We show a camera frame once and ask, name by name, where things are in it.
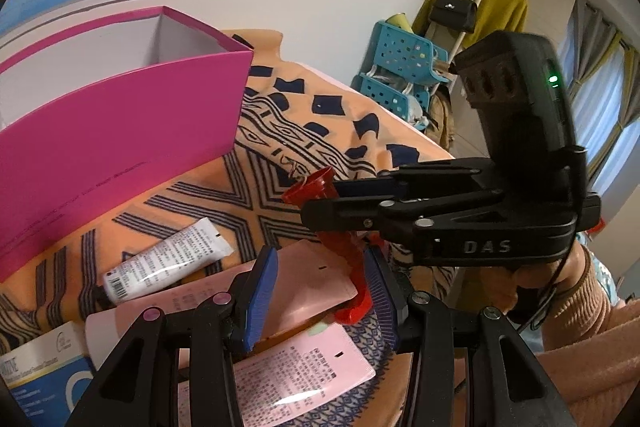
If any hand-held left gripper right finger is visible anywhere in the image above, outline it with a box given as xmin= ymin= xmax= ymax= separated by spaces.
xmin=362 ymin=247 xmax=576 ymax=427

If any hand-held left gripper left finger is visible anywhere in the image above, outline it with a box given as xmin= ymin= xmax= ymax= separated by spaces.
xmin=65 ymin=246 xmax=279 ymax=427

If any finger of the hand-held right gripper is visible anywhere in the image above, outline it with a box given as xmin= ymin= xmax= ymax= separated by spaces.
xmin=300 ymin=189 xmax=503 ymax=253
xmin=332 ymin=157 xmax=496 ymax=202

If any red plastic toy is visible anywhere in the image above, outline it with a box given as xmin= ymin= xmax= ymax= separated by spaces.
xmin=281 ymin=167 xmax=373 ymax=324

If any pink tube with white cap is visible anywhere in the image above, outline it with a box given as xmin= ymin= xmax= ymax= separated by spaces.
xmin=84 ymin=242 xmax=362 ymax=358

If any pink cardboard box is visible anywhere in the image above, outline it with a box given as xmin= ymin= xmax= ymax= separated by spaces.
xmin=0 ymin=6 xmax=255 ymax=283

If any white and blue carton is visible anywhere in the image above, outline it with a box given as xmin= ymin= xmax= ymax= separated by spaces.
xmin=0 ymin=321 xmax=97 ymax=427

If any person's right forearm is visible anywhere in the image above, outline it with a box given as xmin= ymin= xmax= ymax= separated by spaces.
xmin=520 ymin=252 xmax=640 ymax=427

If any person's right hand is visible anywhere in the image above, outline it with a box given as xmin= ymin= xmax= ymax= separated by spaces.
xmin=507 ymin=241 xmax=598 ymax=308

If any tan cloth bag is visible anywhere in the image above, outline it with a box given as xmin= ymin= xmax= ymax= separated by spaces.
xmin=427 ymin=92 xmax=453 ymax=148

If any pink flat packet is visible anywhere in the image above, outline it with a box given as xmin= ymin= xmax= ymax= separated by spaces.
xmin=177 ymin=322 xmax=377 ymax=427

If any orange patterned blanket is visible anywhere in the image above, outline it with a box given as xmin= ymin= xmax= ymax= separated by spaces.
xmin=0 ymin=29 xmax=456 ymax=427

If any white cream tube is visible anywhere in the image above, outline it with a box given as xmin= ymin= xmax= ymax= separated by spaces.
xmin=102 ymin=217 xmax=235 ymax=306

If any grey and yellow curtain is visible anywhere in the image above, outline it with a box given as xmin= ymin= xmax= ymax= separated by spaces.
xmin=555 ymin=0 xmax=640 ymax=208

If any black handbag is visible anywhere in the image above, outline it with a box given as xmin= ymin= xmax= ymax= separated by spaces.
xmin=430 ymin=0 xmax=478 ymax=34

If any blue plastic storage rack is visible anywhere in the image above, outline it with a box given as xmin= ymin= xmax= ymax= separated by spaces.
xmin=350 ymin=21 xmax=453 ymax=128

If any light blue cloth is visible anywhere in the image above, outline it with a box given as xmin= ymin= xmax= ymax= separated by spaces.
xmin=595 ymin=257 xmax=640 ymax=305

